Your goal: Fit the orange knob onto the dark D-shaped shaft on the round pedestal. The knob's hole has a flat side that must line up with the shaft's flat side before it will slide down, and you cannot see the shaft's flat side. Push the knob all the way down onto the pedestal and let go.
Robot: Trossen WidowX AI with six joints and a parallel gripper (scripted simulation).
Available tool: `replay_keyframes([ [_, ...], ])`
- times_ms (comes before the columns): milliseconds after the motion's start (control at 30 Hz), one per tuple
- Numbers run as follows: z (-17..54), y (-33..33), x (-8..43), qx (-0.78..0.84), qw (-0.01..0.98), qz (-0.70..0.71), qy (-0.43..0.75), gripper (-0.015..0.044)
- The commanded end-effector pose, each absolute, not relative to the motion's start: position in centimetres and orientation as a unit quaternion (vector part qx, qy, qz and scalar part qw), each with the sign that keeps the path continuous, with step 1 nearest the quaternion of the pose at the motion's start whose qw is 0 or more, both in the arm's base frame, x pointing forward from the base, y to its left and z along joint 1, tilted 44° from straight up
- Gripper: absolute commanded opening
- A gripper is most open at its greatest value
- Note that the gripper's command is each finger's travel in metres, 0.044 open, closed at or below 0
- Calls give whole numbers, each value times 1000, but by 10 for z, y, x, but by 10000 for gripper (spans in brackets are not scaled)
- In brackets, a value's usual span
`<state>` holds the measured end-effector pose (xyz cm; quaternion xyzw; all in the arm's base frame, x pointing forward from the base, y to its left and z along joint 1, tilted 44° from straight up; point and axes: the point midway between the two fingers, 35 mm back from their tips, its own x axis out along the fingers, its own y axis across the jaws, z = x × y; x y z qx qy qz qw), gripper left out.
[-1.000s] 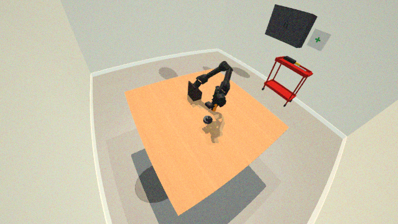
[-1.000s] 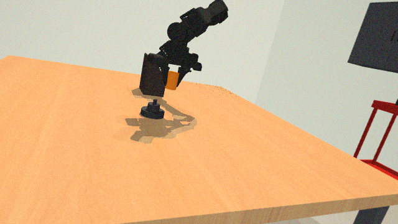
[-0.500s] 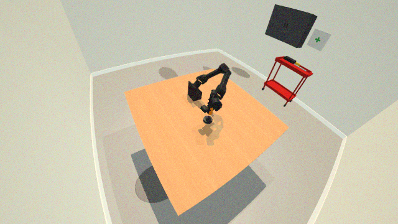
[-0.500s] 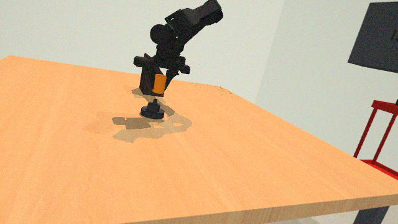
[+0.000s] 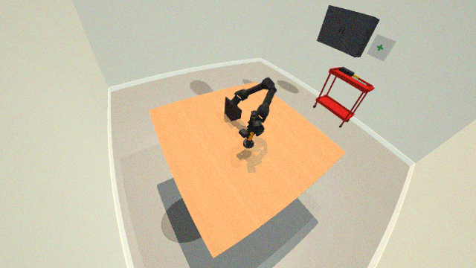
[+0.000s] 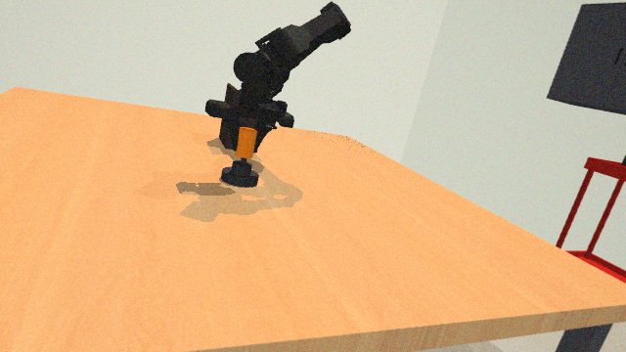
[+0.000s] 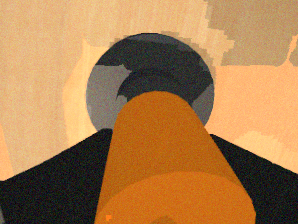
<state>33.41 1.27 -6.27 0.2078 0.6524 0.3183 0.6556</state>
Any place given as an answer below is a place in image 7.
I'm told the orange knob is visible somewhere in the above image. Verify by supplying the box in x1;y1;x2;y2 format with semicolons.
94;91;255;224

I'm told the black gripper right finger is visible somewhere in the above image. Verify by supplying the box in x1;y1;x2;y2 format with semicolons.
209;133;298;224

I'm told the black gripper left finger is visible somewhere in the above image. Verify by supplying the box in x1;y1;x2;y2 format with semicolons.
0;128;113;224

